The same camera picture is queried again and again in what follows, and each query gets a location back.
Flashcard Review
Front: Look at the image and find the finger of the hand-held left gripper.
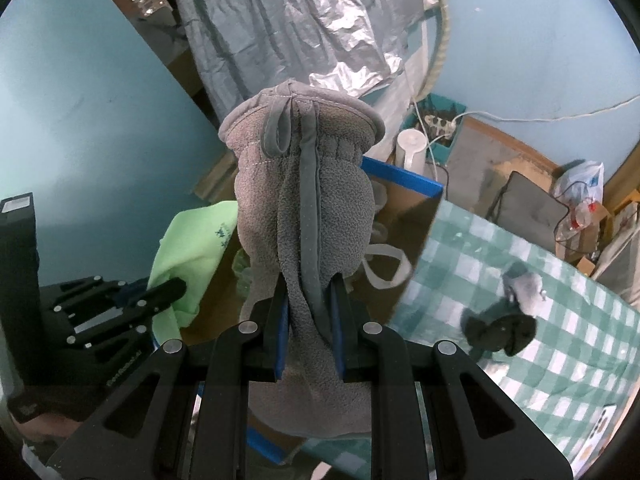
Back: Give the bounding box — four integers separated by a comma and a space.
67, 280, 188, 352
52, 275, 149, 313

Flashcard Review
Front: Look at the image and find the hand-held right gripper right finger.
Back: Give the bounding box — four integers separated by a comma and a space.
327, 279, 573, 480

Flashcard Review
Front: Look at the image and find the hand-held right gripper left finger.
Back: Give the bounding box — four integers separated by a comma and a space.
47, 285, 291, 480

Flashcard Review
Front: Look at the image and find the light green cloth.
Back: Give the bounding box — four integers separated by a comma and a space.
150, 201, 240, 343

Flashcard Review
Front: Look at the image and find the grey fleece mitten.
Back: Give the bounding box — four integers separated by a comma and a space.
218, 79, 386, 438

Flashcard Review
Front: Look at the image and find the cardboard box with blue rim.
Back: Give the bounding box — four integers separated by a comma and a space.
152, 156, 445, 463

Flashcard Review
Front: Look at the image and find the black sock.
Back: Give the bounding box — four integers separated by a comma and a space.
460, 300, 538, 358

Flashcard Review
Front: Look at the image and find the small grey sock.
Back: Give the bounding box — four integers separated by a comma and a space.
501, 270, 546, 313

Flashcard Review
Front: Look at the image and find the person's left hand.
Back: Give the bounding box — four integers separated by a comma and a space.
22, 412, 83, 443

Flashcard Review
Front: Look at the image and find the wooden board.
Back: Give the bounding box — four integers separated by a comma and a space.
192, 150, 238, 198

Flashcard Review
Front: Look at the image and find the teal storage box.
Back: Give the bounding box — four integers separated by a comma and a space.
402, 92, 468, 168

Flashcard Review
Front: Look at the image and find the green checked tablecloth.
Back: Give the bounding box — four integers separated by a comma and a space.
285, 199, 640, 480

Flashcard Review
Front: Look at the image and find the grey floor rug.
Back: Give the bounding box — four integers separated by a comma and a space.
440, 117, 556, 221

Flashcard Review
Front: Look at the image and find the grey seat cushion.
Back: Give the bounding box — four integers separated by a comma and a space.
487, 170, 573, 256

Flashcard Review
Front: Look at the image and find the white power strip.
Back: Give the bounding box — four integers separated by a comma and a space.
424, 114, 458, 138

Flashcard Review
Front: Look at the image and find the clear plastic bottle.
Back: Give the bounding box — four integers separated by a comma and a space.
557, 197, 601, 243

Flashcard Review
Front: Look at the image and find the white smartphone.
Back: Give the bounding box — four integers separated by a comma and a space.
575, 402, 618, 468

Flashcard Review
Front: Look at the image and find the small brown cardboard box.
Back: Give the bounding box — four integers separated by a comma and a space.
570, 200, 640, 276

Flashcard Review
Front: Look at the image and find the white plastic bag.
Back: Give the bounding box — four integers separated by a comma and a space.
552, 160, 606, 206

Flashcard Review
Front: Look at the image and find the grey-brown bed cover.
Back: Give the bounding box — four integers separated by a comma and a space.
592, 220, 640, 306

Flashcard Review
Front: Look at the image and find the silver foil curtain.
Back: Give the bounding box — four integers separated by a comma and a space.
162, 0, 436, 126

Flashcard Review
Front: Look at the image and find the long white cable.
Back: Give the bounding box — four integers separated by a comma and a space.
450, 92, 640, 126

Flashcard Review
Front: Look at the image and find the beige ribbed hose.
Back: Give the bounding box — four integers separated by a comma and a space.
417, 0, 453, 106

